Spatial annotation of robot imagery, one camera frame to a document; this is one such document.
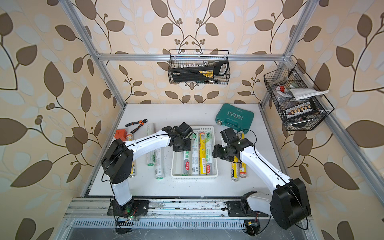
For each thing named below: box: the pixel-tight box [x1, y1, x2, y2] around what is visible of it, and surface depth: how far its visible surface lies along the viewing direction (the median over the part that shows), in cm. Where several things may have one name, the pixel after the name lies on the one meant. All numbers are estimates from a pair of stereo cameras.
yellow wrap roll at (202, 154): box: [199, 132, 207, 175], surface depth 91 cm
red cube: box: [114, 129, 128, 142], surface depth 100 cm
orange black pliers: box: [125, 119, 148, 133], surface depth 110 cm
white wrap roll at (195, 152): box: [191, 130, 200, 176], surface depth 88 cm
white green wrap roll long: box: [154, 147, 165, 180], surface depth 87 cm
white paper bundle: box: [287, 88, 330, 100], surface depth 63 cm
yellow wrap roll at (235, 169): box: [231, 155, 240, 182], surface depth 85 cm
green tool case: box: [215, 103, 254, 134], surface depth 108 cm
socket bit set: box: [282, 100, 318, 121], surface depth 69 cm
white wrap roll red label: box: [181, 151, 190, 176], surface depth 82 cm
